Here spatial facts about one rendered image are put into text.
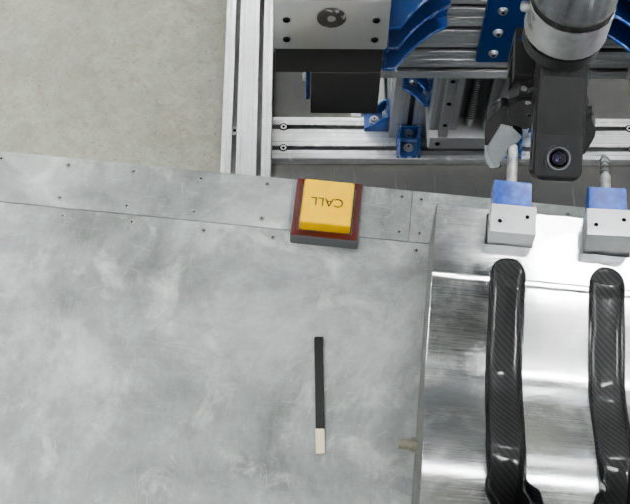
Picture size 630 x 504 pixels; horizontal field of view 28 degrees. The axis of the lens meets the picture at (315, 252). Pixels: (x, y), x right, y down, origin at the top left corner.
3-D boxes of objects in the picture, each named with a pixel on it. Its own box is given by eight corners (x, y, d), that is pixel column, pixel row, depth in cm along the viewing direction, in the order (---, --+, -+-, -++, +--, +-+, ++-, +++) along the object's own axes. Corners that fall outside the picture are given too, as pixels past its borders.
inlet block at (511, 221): (488, 157, 148) (494, 131, 143) (530, 161, 148) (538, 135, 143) (483, 254, 142) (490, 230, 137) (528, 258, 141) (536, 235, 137)
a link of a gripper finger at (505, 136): (495, 129, 134) (532, 82, 126) (493, 176, 131) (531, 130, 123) (468, 122, 133) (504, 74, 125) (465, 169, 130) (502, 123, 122)
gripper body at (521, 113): (579, 70, 126) (605, -9, 116) (579, 141, 122) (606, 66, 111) (503, 63, 126) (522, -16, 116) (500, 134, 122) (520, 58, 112)
